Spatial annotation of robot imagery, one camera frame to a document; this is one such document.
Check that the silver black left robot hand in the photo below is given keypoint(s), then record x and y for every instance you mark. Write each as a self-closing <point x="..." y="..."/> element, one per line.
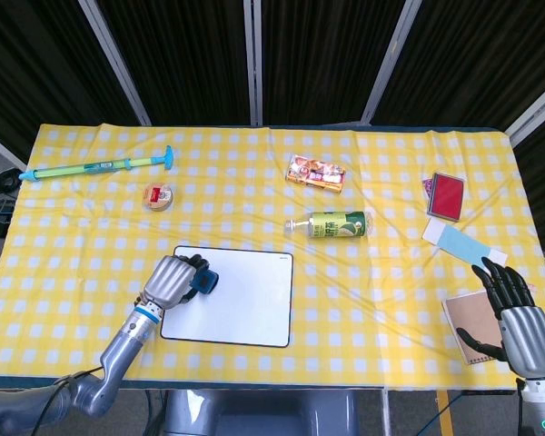
<point x="165" y="281"/>

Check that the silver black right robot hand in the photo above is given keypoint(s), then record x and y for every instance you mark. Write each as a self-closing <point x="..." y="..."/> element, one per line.
<point x="529" y="340"/>

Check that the blue whiteboard eraser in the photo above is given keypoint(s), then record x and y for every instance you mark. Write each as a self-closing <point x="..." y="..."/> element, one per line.
<point x="206" y="282"/>

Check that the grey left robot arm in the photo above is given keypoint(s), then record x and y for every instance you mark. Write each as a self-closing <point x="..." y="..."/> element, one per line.
<point x="122" y="338"/>

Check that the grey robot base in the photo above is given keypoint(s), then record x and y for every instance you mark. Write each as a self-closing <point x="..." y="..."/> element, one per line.
<point x="254" y="413"/>

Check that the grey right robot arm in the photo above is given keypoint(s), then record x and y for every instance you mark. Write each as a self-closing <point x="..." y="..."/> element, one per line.
<point x="542" y="409"/>

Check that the white board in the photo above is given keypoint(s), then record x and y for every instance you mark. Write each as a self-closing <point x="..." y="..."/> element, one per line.
<point x="245" y="300"/>

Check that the brown spiral notebook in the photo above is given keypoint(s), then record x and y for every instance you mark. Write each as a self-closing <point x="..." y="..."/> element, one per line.
<point x="472" y="318"/>

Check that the round tan tape roll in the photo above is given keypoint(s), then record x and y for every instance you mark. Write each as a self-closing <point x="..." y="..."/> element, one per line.
<point x="158" y="197"/>

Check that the white blue paper packet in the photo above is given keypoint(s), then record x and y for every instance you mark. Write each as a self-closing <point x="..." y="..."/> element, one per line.
<point x="458" y="243"/>

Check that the green blue toy water pump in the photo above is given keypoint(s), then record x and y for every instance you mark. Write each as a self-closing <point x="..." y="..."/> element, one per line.
<point x="72" y="170"/>

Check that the white table leg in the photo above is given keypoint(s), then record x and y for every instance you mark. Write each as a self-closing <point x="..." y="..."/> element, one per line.
<point x="385" y="413"/>

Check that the yellow checked tablecloth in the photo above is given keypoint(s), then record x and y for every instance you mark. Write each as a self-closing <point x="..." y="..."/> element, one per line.
<point x="368" y="295"/>

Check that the green label tea bottle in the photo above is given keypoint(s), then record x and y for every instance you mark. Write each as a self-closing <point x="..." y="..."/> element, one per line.
<point x="336" y="224"/>

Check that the orange snack box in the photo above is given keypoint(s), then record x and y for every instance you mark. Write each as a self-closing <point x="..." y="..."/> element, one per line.
<point x="315" y="173"/>

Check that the purple patterned card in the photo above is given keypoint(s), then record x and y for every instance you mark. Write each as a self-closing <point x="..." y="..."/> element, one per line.
<point x="427" y="186"/>

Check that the silver screen frame post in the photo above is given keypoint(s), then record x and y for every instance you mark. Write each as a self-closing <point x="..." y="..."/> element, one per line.
<point x="0" y="147"/>
<point x="390" y="59"/>
<point x="254" y="63"/>
<point x="113" y="59"/>
<point x="536" y="113"/>

